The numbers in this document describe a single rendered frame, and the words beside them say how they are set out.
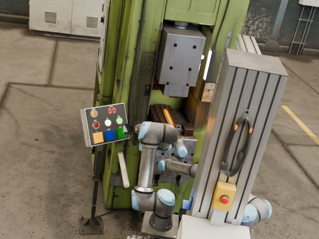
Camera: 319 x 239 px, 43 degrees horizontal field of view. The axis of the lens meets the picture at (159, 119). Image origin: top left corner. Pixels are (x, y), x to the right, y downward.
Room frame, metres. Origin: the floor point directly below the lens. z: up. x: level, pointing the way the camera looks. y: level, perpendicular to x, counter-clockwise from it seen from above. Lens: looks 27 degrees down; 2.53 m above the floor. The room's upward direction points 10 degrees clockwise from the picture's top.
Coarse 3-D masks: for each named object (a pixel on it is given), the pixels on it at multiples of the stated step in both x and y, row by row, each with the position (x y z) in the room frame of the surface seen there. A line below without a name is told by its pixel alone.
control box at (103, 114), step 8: (112, 104) 2.74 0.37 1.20; (120, 104) 2.78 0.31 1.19; (80, 112) 2.63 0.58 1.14; (88, 112) 2.59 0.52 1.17; (104, 112) 2.67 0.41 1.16; (112, 112) 2.71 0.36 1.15; (120, 112) 2.75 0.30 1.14; (88, 120) 2.57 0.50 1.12; (96, 120) 2.60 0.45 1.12; (104, 120) 2.64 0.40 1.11; (112, 120) 2.68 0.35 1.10; (88, 128) 2.54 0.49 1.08; (96, 128) 2.57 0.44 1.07; (104, 128) 2.62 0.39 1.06; (112, 128) 2.65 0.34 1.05; (88, 136) 2.52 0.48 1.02; (104, 136) 2.59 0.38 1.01; (128, 136) 2.70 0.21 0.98; (88, 144) 2.51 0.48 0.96; (96, 144) 2.52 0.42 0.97
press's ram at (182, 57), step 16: (176, 32) 2.98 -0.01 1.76; (192, 32) 3.07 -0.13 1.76; (160, 48) 3.02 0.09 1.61; (176, 48) 2.93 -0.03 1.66; (192, 48) 2.96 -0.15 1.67; (160, 64) 2.94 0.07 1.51; (176, 64) 2.93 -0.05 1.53; (192, 64) 2.97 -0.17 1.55; (160, 80) 2.91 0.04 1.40; (176, 80) 2.94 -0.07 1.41; (192, 80) 2.97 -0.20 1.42
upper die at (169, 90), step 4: (156, 80) 3.20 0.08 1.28; (160, 84) 3.04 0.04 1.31; (164, 84) 2.93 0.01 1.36; (168, 84) 2.93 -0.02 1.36; (160, 88) 3.02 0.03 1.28; (164, 88) 2.92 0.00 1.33; (168, 88) 2.92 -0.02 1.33; (172, 88) 2.93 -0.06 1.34; (176, 88) 2.94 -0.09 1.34; (180, 88) 2.95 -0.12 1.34; (184, 88) 2.96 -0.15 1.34; (188, 88) 2.97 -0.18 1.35; (164, 92) 2.92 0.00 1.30; (168, 92) 2.93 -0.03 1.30; (172, 92) 2.94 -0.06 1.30; (176, 92) 2.94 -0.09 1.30; (180, 92) 2.95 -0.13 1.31; (184, 92) 2.96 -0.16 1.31; (176, 96) 2.95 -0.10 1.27; (180, 96) 2.95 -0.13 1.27; (184, 96) 2.96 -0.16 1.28
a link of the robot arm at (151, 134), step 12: (144, 132) 2.05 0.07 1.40; (156, 132) 2.06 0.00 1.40; (144, 144) 2.04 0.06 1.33; (156, 144) 2.05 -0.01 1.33; (144, 156) 2.02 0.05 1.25; (144, 168) 1.99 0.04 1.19; (144, 180) 1.97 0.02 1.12; (132, 192) 1.95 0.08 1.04; (144, 192) 1.93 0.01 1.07; (132, 204) 1.90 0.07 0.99; (144, 204) 1.90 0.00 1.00
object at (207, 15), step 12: (168, 0) 3.04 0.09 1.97; (180, 0) 3.07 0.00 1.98; (192, 0) 3.09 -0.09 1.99; (204, 0) 3.12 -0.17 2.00; (216, 0) 3.14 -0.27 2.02; (168, 12) 3.04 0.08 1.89; (180, 12) 3.07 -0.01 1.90; (192, 12) 3.09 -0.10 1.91; (204, 12) 3.13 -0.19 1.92; (216, 12) 3.14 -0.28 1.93; (204, 24) 3.13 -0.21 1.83
